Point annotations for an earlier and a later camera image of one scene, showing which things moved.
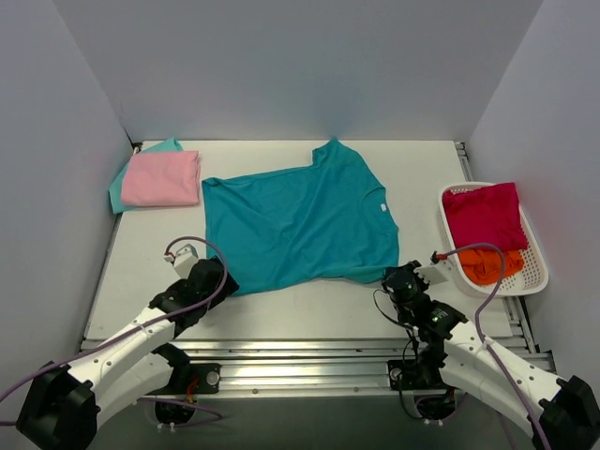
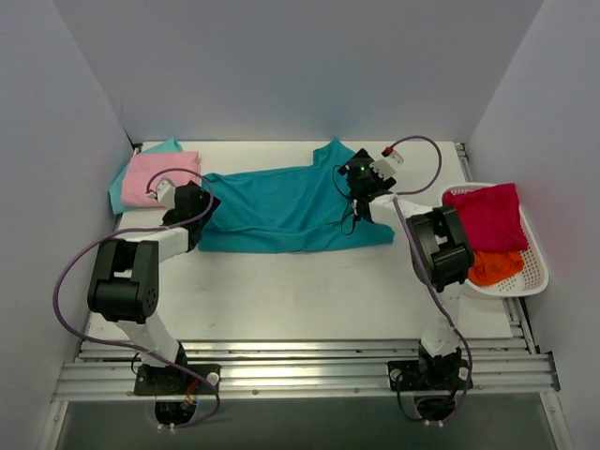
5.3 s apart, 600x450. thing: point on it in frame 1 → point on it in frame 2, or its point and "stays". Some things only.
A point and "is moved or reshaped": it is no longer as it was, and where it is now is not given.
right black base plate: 415,375 stays
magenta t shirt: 487,215 stays
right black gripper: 391,277 → 352,165
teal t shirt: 331,218 is moved or reshaped
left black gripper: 221,283 → 206,202
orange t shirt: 483,265 stays
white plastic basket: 532,277 stays
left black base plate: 191,379 stays
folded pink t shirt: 161,178 stays
